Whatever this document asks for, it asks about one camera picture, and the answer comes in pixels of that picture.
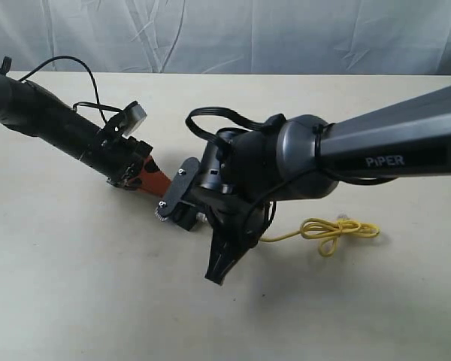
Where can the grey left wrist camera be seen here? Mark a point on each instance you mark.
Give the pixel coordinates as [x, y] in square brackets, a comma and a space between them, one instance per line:
[126, 121]

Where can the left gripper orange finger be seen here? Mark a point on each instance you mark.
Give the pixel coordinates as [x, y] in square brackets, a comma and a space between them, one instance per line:
[155, 188]

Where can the left gripper orange black finger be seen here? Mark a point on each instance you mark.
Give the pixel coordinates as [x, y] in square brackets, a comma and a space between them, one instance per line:
[150, 172]

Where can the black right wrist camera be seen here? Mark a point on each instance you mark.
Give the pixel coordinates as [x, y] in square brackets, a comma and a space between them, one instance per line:
[179, 190]

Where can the white wrinkled backdrop curtain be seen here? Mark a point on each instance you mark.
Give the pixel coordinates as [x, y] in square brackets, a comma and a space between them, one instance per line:
[232, 37]

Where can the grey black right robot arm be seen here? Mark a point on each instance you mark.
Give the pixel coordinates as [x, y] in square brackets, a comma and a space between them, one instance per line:
[248, 167]

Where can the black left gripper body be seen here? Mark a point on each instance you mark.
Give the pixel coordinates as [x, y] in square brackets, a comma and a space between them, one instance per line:
[120, 160]

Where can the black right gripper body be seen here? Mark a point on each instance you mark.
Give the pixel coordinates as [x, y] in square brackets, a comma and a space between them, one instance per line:
[237, 226]

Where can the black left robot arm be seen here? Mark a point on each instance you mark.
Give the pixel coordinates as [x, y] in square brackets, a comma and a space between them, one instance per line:
[32, 110]

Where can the small black box device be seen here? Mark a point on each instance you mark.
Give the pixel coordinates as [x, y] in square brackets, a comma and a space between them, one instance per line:
[186, 216]

